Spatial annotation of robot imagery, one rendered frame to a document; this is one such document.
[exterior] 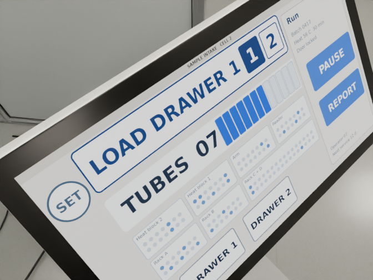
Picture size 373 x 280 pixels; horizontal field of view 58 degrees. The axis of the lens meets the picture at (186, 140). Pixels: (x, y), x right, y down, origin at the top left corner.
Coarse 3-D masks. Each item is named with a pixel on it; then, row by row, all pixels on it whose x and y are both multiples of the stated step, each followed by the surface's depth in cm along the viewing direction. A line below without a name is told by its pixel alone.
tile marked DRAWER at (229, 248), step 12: (228, 240) 43; (240, 240) 45; (216, 252) 43; (228, 252) 44; (240, 252) 45; (192, 264) 41; (204, 264) 42; (216, 264) 43; (228, 264) 44; (180, 276) 41; (192, 276) 41; (204, 276) 42; (216, 276) 43
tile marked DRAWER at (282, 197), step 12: (288, 180) 47; (276, 192) 47; (288, 192) 48; (264, 204) 46; (276, 204) 47; (288, 204) 48; (252, 216) 45; (264, 216) 46; (276, 216) 47; (252, 228) 45; (264, 228) 46
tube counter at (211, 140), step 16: (288, 64) 44; (272, 80) 43; (288, 80) 45; (256, 96) 42; (272, 96) 44; (288, 96) 45; (224, 112) 40; (240, 112) 41; (256, 112) 43; (208, 128) 39; (224, 128) 41; (240, 128) 42; (192, 144) 39; (208, 144) 40; (224, 144) 41; (208, 160) 40
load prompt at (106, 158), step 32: (256, 32) 41; (224, 64) 39; (256, 64) 42; (160, 96) 36; (192, 96) 38; (224, 96) 40; (128, 128) 34; (160, 128) 36; (96, 160) 33; (128, 160) 35; (96, 192) 34
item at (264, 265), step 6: (264, 258) 137; (258, 264) 135; (264, 264) 135; (270, 264) 135; (252, 270) 134; (258, 270) 134; (264, 270) 134; (270, 270) 134; (276, 270) 134; (246, 276) 133; (252, 276) 133; (258, 276) 133; (264, 276) 133; (270, 276) 133; (276, 276) 133; (282, 276) 133
